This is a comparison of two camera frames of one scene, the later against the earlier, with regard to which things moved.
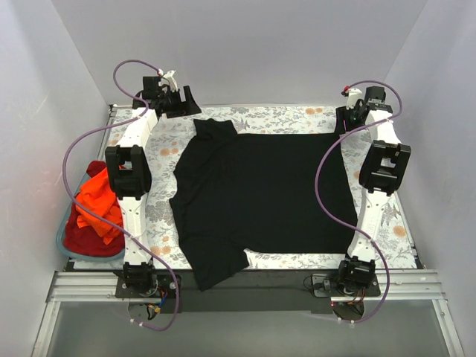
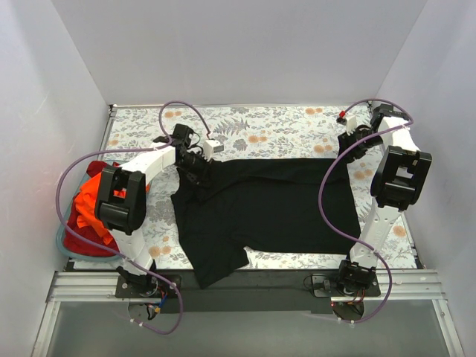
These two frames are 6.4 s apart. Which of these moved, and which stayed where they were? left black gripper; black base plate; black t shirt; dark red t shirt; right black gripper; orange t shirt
Moved: left black gripper; black t shirt; right black gripper
Stayed: dark red t shirt; orange t shirt; black base plate
